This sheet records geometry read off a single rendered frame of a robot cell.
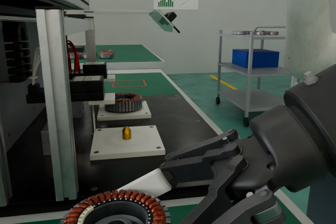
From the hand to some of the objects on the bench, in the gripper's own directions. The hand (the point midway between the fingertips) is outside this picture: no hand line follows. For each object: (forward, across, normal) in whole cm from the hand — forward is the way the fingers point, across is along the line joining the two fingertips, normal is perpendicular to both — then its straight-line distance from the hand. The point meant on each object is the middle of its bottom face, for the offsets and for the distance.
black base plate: (+12, +47, -3) cm, 49 cm away
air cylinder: (+24, +56, +7) cm, 62 cm away
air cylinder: (+20, +33, +5) cm, 38 cm away
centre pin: (+7, +36, -2) cm, 36 cm away
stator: (+11, +59, 0) cm, 60 cm away
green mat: (+41, +106, +14) cm, 115 cm away
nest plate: (+11, +59, -1) cm, 60 cm away
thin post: (+15, +40, +2) cm, 43 cm away
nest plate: (+7, +36, -3) cm, 36 cm away
